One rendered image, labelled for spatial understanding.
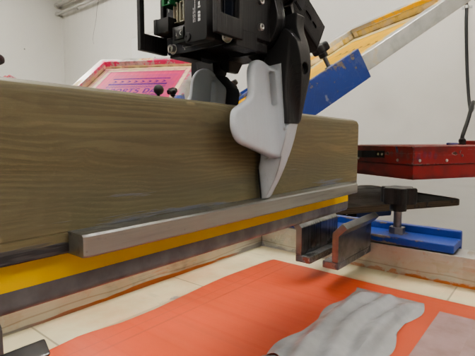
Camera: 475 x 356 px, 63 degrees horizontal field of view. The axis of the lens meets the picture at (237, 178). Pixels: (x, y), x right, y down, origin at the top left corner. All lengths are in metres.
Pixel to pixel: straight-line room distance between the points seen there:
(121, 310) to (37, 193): 0.25
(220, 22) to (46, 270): 0.15
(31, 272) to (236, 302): 0.26
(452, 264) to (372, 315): 0.15
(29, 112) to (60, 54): 4.77
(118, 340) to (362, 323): 0.21
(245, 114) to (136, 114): 0.07
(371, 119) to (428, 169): 1.25
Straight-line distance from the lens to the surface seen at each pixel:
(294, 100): 0.27
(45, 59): 4.86
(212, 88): 0.31
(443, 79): 2.30
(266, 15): 0.28
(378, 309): 0.41
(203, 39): 0.24
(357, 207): 1.06
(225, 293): 0.44
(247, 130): 0.24
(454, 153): 1.24
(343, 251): 0.46
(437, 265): 0.52
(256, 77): 0.26
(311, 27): 0.35
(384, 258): 0.53
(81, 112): 0.19
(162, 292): 0.45
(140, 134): 0.21
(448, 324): 0.42
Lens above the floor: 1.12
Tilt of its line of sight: 5 degrees down
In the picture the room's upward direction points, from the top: straight up
